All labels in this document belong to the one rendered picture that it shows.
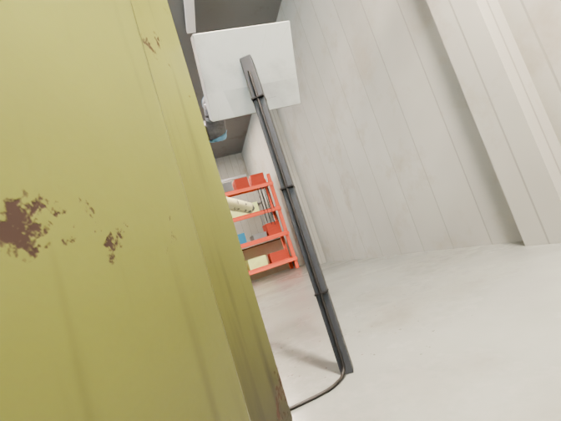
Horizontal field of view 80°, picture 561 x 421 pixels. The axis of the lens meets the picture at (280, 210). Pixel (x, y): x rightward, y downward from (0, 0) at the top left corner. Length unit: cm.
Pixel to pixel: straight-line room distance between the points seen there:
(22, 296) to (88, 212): 9
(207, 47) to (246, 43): 13
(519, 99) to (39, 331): 229
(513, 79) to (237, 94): 162
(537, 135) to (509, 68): 41
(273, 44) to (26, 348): 119
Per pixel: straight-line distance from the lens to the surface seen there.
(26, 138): 30
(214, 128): 163
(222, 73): 126
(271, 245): 771
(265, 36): 130
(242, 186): 714
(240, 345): 75
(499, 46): 242
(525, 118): 231
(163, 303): 36
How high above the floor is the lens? 41
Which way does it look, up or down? 7 degrees up
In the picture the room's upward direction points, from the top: 18 degrees counter-clockwise
